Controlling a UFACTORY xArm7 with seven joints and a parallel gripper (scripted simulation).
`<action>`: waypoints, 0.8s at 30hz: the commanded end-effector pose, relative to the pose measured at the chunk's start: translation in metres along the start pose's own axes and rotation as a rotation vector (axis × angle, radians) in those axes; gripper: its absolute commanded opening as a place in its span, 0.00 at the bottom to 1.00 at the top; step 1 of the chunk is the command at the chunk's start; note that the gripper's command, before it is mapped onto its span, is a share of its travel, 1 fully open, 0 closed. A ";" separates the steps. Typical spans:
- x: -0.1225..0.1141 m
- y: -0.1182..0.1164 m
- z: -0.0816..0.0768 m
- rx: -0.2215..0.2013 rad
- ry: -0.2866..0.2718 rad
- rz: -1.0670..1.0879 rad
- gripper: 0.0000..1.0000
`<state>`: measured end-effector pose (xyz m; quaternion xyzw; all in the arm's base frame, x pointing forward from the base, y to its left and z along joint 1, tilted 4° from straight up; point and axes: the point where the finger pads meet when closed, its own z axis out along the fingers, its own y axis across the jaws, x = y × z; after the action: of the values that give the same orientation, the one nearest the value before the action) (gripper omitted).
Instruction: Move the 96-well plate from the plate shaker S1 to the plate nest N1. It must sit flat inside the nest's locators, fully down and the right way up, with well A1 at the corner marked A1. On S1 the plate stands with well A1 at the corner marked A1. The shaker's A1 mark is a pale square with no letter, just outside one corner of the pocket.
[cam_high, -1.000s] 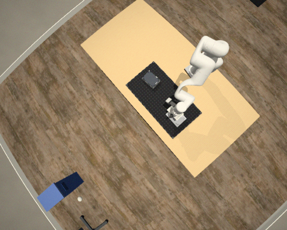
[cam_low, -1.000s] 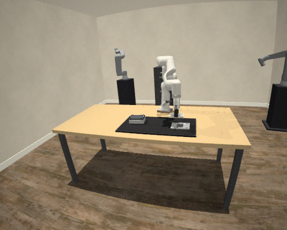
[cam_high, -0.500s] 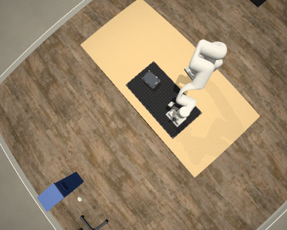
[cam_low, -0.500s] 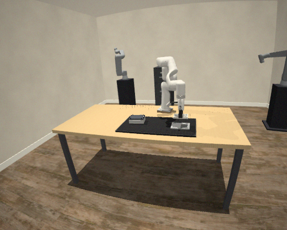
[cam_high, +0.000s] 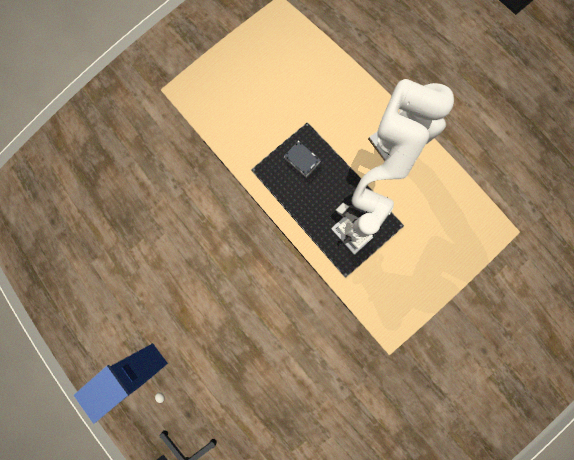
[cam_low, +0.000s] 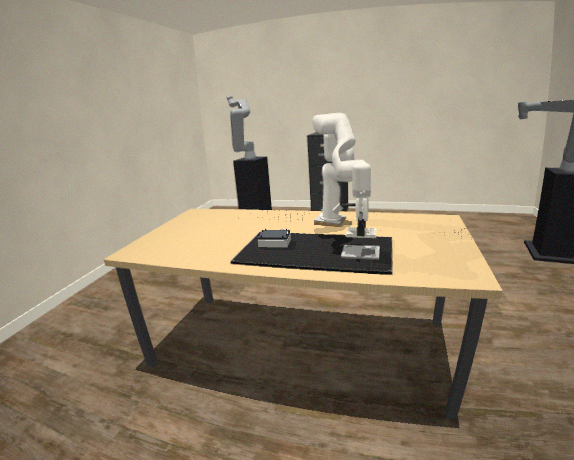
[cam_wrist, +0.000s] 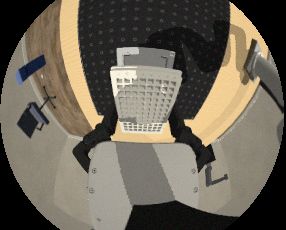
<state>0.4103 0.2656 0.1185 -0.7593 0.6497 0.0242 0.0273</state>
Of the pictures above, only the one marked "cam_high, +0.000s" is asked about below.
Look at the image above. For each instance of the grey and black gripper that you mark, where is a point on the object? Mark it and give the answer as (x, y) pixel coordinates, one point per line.
(349, 236)

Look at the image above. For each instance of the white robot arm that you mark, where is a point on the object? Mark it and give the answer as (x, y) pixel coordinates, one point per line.
(407, 137)

